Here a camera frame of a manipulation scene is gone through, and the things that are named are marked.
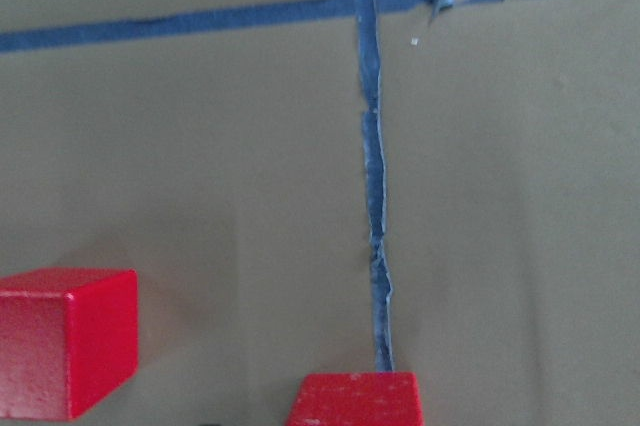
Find red block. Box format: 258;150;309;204
286;372;424;426
1;267;139;421

